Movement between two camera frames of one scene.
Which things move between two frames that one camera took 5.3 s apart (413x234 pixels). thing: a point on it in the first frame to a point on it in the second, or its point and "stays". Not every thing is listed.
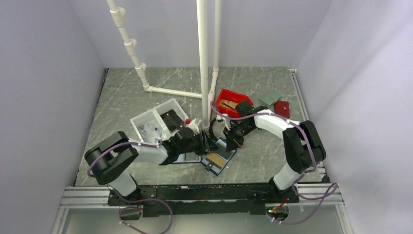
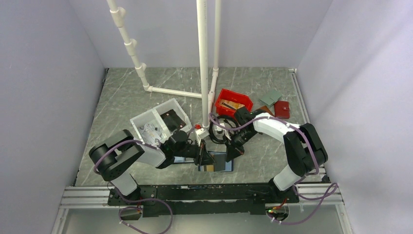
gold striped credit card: (215, 160) to (210, 168)
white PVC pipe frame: (207, 98) stays
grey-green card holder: (271, 98) stays
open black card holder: (189, 157) stays
